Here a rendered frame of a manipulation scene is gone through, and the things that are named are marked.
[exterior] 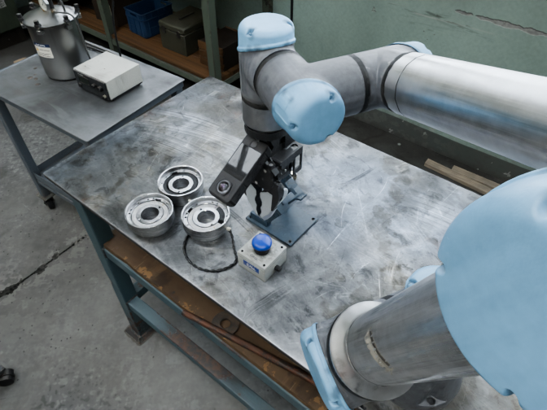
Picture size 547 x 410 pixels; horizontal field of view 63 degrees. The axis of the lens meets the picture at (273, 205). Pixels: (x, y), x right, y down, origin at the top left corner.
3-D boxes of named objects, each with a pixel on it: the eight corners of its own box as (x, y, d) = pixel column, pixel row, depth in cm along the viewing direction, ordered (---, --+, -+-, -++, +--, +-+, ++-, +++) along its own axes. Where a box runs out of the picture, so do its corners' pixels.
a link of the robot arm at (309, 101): (378, 78, 50) (331, 38, 57) (289, 100, 47) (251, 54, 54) (368, 134, 56) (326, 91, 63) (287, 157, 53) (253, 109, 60)
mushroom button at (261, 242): (248, 256, 89) (247, 241, 86) (260, 244, 91) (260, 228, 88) (264, 266, 88) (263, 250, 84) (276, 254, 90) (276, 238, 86)
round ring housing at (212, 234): (173, 233, 97) (171, 220, 94) (201, 202, 103) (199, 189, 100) (214, 250, 93) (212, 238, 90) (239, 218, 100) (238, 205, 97)
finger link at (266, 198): (292, 211, 84) (293, 176, 77) (272, 230, 81) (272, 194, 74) (279, 204, 85) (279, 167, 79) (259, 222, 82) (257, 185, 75)
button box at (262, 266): (238, 265, 91) (236, 250, 87) (260, 244, 95) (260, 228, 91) (269, 285, 87) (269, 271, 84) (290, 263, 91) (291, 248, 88)
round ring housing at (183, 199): (154, 186, 107) (150, 173, 104) (194, 172, 111) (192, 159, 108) (168, 214, 101) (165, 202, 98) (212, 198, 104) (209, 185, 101)
